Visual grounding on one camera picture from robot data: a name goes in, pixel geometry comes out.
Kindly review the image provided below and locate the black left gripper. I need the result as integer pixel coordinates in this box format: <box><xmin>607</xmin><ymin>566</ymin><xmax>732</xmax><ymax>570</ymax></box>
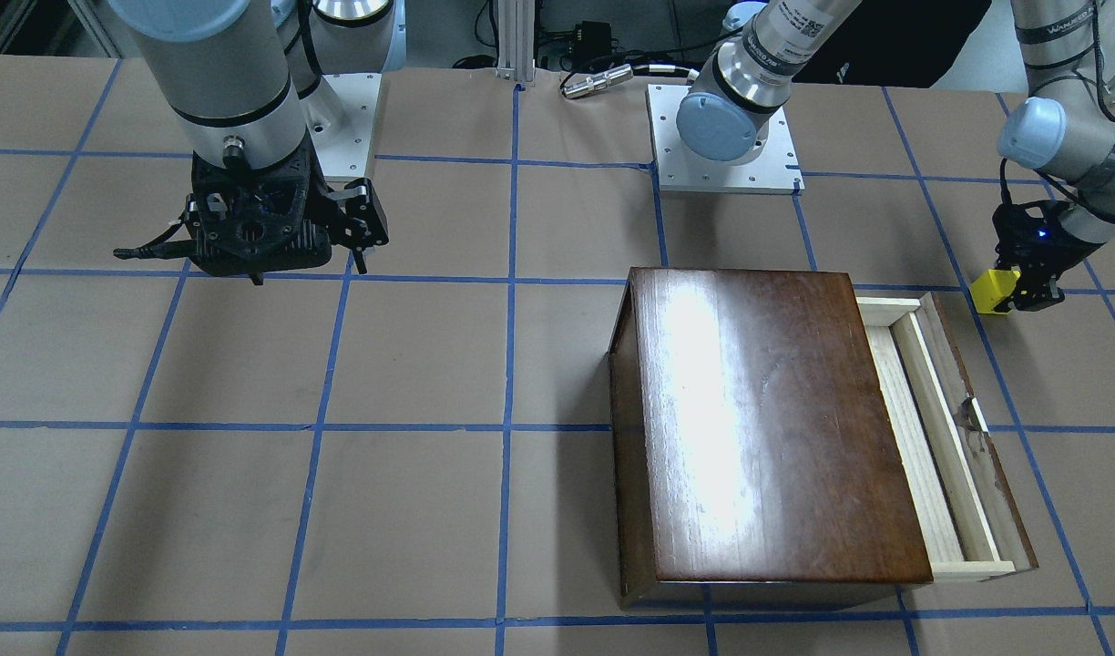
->
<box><xmin>991</xmin><ymin>200</ymin><xmax>1090</xmax><ymax>312</ymax></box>

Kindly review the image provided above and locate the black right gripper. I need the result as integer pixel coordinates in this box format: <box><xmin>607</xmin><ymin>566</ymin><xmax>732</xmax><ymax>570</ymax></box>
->
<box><xmin>187</xmin><ymin>146</ymin><xmax>391</xmax><ymax>280</ymax></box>

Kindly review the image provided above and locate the yellow cube block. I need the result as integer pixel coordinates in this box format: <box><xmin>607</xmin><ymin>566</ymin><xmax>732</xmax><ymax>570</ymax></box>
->
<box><xmin>968</xmin><ymin>269</ymin><xmax>1020</xmax><ymax>315</ymax></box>

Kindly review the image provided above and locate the wooden drawer with white handle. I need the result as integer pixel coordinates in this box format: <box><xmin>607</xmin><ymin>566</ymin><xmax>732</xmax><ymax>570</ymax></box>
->
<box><xmin>857</xmin><ymin>295</ymin><xmax>1039</xmax><ymax>583</ymax></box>

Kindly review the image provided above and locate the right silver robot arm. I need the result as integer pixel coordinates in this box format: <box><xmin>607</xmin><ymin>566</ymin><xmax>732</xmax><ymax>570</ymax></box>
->
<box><xmin>109</xmin><ymin>1</ymin><xmax>406</xmax><ymax>284</ymax></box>

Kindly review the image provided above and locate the dark wooden drawer box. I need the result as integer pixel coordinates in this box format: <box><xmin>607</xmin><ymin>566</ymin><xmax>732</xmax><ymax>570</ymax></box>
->
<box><xmin>608</xmin><ymin>267</ymin><xmax>933</xmax><ymax>610</ymax></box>

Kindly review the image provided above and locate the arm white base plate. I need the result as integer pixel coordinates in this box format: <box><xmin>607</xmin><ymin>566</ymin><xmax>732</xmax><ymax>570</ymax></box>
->
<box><xmin>648</xmin><ymin>84</ymin><xmax>806</xmax><ymax>194</ymax></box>
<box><xmin>301</xmin><ymin>73</ymin><xmax>382</xmax><ymax>182</ymax></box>

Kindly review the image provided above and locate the aluminium frame post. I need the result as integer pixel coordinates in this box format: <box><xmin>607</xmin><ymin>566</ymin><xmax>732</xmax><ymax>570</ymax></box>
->
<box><xmin>495</xmin><ymin>0</ymin><xmax>537</xmax><ymax>88</ymax></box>

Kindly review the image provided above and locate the silver cable connector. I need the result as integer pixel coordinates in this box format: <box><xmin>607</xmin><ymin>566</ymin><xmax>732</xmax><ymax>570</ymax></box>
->
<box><xmin>560</xmin><ymin>64</ymin><xmax>634</xmax><ymax>100</ymax></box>

